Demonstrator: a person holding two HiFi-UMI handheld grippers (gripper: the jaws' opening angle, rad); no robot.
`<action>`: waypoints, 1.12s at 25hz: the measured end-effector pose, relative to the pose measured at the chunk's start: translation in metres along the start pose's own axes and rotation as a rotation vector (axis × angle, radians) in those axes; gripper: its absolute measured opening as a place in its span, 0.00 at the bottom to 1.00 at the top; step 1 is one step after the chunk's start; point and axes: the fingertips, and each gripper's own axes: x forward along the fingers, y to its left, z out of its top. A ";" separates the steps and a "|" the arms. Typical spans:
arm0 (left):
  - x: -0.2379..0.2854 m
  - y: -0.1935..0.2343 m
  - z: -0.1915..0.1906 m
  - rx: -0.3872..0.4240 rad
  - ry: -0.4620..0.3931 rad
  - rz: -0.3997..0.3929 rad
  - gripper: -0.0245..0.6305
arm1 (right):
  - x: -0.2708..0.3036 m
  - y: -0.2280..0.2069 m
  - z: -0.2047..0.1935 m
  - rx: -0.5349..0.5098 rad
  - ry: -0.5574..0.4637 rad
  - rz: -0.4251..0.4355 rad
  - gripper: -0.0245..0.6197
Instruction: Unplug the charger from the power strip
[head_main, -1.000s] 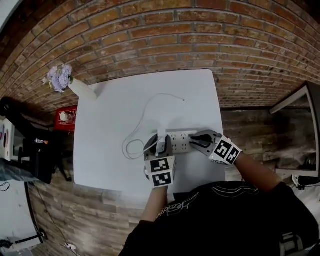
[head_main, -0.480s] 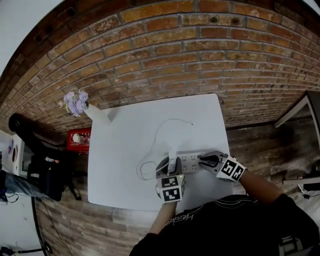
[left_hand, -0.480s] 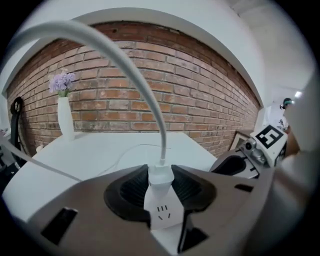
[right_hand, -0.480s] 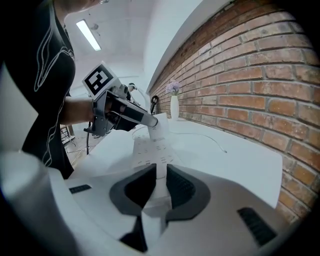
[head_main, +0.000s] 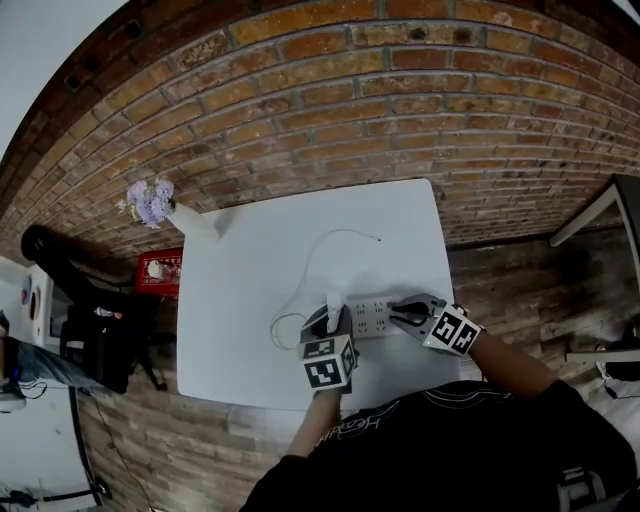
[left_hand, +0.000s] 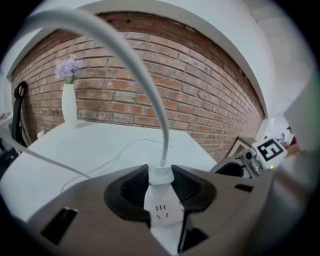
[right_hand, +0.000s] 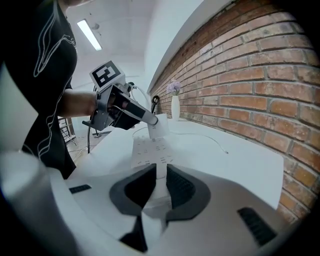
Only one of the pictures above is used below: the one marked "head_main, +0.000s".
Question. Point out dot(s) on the grey metal device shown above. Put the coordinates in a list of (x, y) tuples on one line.
[(582, 492)]

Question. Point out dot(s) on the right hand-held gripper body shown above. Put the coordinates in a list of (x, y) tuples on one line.
[(452, 332)]

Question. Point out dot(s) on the white cabinet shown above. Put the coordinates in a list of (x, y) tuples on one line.
[(42, 310)]

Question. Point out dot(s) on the purple flower bouquet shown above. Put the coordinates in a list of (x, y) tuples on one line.
[(150, 202)]

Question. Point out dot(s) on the person's left forearm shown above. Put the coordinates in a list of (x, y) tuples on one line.
[(315, 425)]

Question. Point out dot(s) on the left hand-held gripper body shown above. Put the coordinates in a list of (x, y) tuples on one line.
[(327, 365)]

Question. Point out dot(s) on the red box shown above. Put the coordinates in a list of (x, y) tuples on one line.
[(170, 287)]

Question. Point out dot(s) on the black bag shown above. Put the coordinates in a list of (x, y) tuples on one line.
[(60, 252)]

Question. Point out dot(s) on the person's right forearm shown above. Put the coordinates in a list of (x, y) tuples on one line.
[(515, 365)]

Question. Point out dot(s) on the clear bottle with orange cap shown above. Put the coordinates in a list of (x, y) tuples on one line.
[(107, 313)]

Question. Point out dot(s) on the white power strip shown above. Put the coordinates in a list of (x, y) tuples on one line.
[(370, 317)]

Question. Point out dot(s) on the dark table with white frame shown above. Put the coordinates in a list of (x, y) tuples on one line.
[(630, 210)]

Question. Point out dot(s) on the white vase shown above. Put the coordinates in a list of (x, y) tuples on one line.
[(192, 225)]

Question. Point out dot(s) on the white desk with black edge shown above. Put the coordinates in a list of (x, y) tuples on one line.
[(35, 450)]

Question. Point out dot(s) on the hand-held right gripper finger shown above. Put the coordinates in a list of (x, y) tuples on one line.
[(425, 299), (412, 330)]

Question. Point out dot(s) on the person's black shirt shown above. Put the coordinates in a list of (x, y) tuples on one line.
[(450, 450)]

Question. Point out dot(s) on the black office chair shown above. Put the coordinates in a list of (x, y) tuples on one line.
[(110, 350)]

